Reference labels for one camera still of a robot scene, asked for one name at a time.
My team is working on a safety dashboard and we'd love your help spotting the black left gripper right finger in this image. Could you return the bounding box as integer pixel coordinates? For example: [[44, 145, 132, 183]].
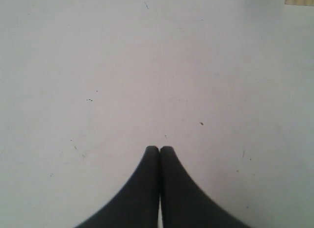
[[160, 146, 248, 228]]

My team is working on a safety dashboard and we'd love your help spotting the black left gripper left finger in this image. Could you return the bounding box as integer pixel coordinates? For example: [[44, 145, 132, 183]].
[[79, 146, 159, 228]]

